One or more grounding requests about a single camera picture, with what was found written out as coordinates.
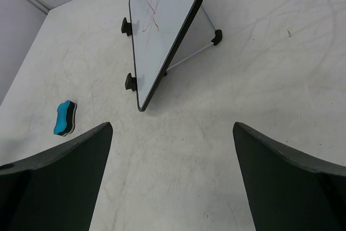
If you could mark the small black-framed whiteboard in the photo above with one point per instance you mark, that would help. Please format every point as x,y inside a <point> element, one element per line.
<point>157,29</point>

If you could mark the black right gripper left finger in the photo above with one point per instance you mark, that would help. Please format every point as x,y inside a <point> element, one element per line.
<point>56,189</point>

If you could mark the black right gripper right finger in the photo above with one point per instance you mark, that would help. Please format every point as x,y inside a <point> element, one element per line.
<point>286,188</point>

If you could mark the blue foam whiteboard eraser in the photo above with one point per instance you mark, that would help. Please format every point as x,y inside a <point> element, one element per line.
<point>65,123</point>

